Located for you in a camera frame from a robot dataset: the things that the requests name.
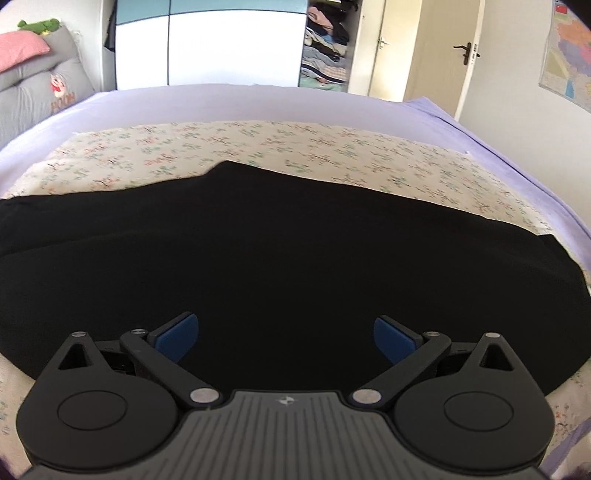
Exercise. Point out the purple bed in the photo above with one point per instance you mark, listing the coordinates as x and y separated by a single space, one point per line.
231 104

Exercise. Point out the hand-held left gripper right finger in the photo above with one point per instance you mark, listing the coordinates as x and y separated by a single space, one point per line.
390 339

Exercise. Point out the black pants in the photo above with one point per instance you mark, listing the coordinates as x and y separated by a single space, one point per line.
277 254

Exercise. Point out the stack of folded clothes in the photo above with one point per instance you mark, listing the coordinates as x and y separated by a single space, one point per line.
323 55

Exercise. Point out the floral bed sheet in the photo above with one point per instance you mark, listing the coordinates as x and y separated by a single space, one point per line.
231 143

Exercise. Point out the green plush toy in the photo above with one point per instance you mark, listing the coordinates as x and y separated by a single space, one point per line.
39 26

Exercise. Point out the grey headboard cushion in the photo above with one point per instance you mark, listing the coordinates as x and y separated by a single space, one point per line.
27 97

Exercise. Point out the white and blue wardrobe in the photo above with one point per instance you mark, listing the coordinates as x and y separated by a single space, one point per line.
221 46

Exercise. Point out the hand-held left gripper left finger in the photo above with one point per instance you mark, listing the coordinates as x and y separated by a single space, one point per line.
178 339

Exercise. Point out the cream bedroom door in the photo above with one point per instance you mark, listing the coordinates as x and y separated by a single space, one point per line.
438 83

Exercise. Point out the wall map poster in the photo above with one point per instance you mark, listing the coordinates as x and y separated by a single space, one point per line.
570 60

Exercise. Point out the pink striped pillow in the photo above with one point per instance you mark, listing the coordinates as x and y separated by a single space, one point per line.
21 50

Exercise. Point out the beige hallway door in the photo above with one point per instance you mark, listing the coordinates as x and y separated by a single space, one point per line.
397 60

